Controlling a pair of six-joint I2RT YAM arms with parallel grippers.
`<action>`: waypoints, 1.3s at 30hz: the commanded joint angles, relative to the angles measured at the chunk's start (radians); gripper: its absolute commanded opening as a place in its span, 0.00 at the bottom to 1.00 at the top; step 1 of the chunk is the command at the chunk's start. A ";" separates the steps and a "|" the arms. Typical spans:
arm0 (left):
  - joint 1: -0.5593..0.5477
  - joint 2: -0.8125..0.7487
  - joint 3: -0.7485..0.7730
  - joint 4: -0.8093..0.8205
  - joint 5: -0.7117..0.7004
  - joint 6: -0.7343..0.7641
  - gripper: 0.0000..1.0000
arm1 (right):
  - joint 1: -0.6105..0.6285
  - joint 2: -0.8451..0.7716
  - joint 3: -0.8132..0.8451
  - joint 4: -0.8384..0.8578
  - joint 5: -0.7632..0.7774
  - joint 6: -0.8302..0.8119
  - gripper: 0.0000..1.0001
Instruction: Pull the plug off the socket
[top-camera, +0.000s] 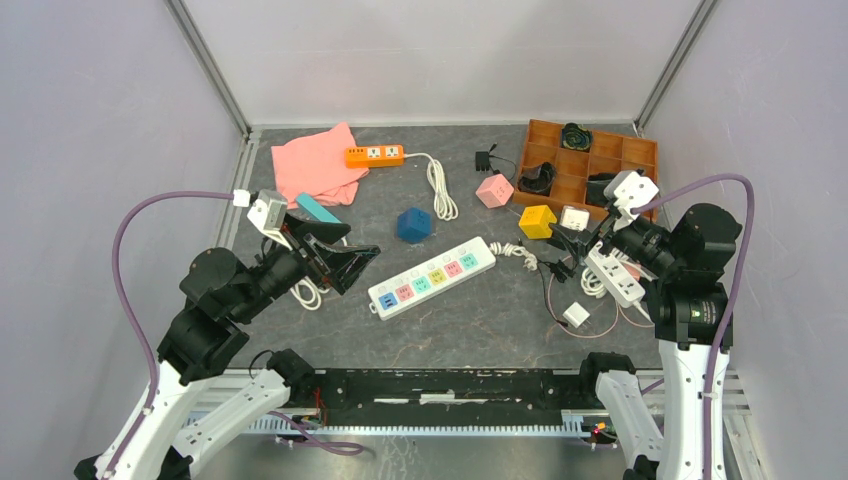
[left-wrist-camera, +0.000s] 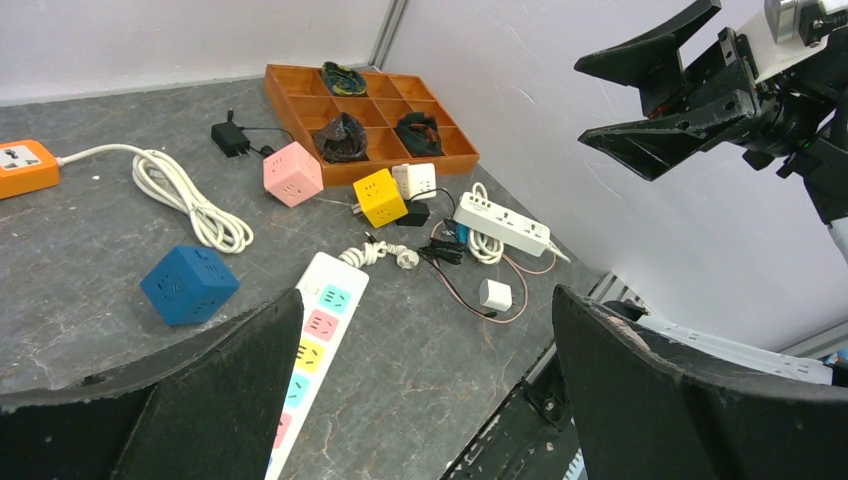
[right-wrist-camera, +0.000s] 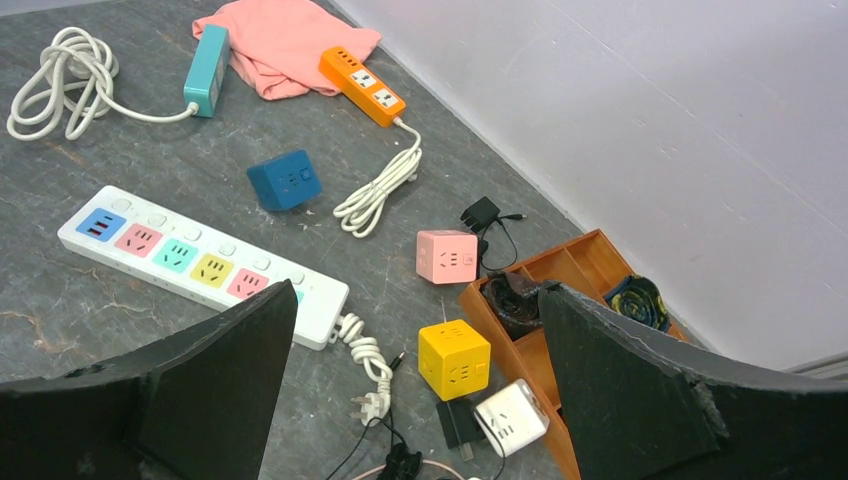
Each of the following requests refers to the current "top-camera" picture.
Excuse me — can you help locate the black charger plug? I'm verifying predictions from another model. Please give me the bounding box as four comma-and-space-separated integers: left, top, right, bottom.
474, 143, 500, 174

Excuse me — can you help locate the yellow cube plug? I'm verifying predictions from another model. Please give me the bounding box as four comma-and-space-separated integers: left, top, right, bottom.
518, 205, 557, 240

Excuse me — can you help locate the white cord of orange strip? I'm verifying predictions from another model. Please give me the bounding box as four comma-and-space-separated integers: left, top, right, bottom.
404, 152, 460, 222

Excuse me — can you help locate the black coiled strap left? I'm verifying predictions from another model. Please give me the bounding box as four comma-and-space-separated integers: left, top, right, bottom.
517, 161, 558, 197

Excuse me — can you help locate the white multicolour power strip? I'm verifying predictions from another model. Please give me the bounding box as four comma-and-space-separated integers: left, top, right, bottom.
367, 236, 496, 321

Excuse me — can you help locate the white cube plug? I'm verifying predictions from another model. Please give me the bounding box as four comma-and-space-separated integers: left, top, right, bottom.
559, 205, 591, 231

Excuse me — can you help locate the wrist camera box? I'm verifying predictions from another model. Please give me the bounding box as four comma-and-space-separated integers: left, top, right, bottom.
247, 189, 288, 243
609, 170, 659, 216

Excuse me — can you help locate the orange power strip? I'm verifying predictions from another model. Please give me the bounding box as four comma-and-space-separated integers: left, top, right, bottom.
344, 145, 405, 168

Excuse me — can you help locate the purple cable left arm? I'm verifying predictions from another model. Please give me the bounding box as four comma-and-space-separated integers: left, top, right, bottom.
99, 190, 250, 480

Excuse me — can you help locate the small white charger cube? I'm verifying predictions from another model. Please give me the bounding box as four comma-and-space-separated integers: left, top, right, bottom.
562, 302, 590, 330

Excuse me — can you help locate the blue yellow coiled item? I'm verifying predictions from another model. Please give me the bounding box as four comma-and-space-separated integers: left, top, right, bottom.
561, 122, 594, 152

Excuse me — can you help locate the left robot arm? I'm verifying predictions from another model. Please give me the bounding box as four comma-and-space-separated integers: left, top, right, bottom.
74, 218, 381, 479

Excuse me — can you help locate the white power strip right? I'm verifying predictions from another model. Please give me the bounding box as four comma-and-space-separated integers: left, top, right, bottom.
581, 244, 645, 308

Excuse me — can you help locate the orange wooden divided tray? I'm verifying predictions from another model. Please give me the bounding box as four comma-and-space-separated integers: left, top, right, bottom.
512, 119, 659, 221

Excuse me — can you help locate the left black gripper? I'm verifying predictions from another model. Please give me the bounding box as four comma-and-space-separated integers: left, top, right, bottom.
233, 210, 383, 322

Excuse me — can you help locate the teal power strip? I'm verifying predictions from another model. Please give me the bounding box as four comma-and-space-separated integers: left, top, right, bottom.
295, 193, 340, 223

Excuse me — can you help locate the pink cloth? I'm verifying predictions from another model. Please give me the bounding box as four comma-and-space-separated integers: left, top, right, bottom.
271, 122, 369, 208

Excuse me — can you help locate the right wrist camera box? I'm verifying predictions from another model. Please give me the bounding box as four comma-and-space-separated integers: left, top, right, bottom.
609, 170, 659, 216

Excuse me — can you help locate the pink cube plug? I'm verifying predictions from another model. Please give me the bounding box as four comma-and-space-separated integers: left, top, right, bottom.
475, 173, 514, 209

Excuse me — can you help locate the blue cube plug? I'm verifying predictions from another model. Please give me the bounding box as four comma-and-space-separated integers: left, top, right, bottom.
396, 207, 432, 244

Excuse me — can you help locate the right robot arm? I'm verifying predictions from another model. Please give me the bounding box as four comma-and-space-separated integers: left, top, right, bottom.
551, 170, 755, 479

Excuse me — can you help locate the white cord of teal strip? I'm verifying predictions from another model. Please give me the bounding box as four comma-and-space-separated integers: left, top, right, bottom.
290, 278, 331, 313

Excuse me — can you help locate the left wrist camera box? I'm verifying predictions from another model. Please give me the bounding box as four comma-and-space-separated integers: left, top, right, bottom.
247, 189, 288, 243

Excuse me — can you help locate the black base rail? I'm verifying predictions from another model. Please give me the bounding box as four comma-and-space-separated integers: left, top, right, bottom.
286, 368, 601, 427

